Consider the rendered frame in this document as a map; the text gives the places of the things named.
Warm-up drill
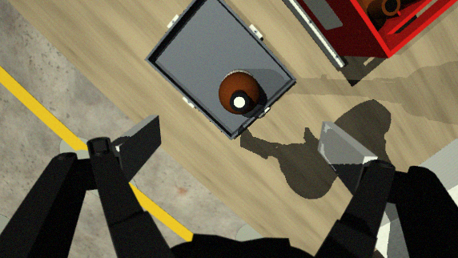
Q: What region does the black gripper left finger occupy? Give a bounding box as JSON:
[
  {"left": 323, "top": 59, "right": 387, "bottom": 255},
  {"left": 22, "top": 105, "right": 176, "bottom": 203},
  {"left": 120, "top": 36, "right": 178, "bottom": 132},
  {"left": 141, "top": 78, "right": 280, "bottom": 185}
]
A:
[{"left": 0, "top": 115, "right": 175, "bottom": 258}]

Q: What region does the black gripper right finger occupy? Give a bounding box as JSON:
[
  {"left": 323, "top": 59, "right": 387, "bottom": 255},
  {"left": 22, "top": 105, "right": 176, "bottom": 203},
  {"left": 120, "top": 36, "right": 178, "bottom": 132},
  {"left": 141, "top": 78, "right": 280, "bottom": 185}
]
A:
[{"left": 314, "top": 121, "right": 458, "bottom": 258}]

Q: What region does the red crate with dividers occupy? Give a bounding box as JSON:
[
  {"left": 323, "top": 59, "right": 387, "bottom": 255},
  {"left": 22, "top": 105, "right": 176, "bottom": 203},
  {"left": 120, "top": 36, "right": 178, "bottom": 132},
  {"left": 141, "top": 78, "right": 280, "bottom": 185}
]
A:
[{"left": 296, "top": 0, "right": 444, "bottom": 56}]

